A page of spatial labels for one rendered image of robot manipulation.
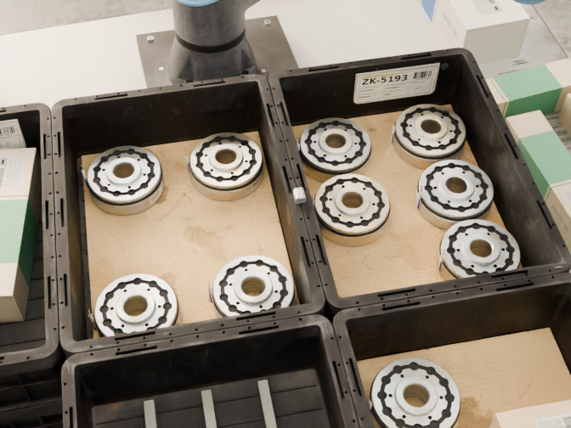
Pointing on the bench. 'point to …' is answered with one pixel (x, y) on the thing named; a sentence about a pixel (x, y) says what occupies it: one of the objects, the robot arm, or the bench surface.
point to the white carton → (480, 26)
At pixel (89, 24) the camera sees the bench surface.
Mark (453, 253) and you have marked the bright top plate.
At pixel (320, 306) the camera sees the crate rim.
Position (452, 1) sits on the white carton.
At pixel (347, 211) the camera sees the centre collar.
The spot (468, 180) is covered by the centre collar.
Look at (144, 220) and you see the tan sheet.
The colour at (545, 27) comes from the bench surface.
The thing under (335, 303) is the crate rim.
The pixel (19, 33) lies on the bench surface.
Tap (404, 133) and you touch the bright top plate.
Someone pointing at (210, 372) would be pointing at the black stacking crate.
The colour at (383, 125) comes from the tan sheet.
